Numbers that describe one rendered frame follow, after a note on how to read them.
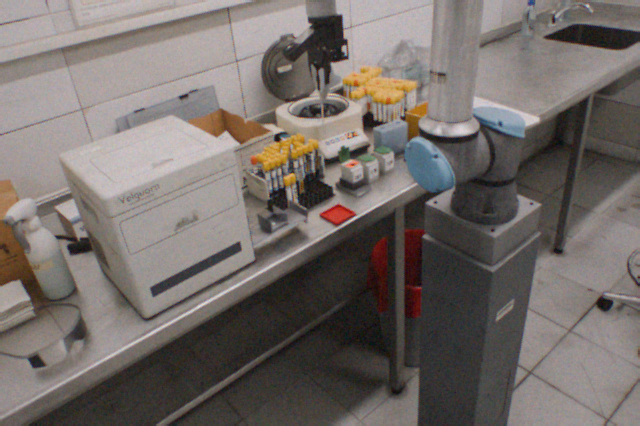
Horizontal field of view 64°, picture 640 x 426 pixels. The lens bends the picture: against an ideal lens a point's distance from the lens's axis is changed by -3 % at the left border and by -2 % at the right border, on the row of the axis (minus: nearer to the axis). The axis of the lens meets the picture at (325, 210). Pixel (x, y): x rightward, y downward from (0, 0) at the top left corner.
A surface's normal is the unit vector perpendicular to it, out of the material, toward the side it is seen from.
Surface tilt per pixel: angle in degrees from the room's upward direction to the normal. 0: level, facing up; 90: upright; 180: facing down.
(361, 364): 0
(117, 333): 0
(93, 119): 90
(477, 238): 90
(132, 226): 90
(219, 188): 90
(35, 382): 0
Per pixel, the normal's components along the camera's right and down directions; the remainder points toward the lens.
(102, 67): 0.65, 0.36
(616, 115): -0.75, 0.40
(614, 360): -0.08, -0.84
